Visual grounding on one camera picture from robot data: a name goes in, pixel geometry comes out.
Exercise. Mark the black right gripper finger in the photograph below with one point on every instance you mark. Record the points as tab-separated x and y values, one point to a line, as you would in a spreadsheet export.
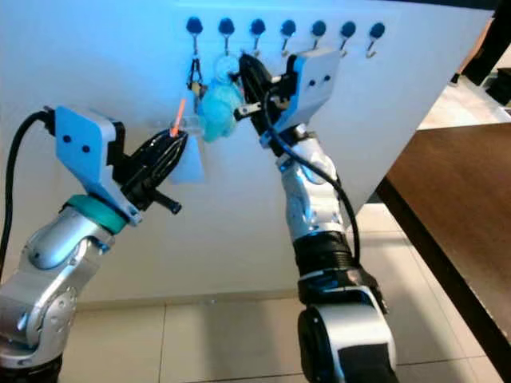
285	90
257	88

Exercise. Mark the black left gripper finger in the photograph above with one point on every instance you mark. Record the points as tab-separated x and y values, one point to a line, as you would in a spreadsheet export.
158	146
164	169

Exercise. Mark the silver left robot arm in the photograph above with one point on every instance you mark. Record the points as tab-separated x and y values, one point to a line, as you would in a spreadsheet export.
48	255

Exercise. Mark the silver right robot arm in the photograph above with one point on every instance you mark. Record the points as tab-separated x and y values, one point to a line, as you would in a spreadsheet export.
347	335

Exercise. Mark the dark knob metal hook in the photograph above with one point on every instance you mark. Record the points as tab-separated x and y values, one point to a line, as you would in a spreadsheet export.
318	28
226	25
288	26
194	25
348	29
257	25
377	31

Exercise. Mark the dark key bunch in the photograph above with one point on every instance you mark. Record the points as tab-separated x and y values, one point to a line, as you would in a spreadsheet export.
194	74

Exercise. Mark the brown wooden table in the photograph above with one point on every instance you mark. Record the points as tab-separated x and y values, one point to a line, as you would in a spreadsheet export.
463	199

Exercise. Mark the dark cabinet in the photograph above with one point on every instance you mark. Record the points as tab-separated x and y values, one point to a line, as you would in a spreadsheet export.
499	86

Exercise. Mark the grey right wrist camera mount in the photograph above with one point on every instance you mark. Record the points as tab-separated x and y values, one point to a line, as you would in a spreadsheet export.
319	80

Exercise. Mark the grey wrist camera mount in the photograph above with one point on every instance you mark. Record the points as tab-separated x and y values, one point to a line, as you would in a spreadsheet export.
88	148
319	80

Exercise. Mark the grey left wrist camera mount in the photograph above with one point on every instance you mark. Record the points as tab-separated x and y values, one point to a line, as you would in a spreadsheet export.
88	148

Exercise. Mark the black post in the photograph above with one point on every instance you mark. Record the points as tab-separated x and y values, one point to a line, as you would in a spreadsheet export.
487	48

